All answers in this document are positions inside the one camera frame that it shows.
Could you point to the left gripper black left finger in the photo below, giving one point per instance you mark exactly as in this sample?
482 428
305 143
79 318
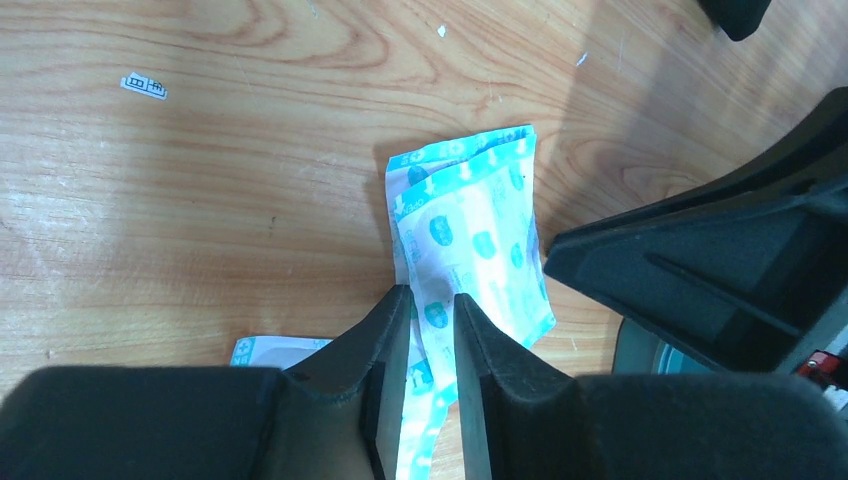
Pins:
334 415

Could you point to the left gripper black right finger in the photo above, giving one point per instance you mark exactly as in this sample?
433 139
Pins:
521 418

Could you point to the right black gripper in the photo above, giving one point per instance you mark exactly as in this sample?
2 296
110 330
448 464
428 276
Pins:
745 273

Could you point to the dark teal divided tray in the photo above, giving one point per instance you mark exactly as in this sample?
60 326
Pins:
639 351

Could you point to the small white paper scrap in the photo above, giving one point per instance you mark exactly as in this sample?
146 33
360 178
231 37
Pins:
144 85

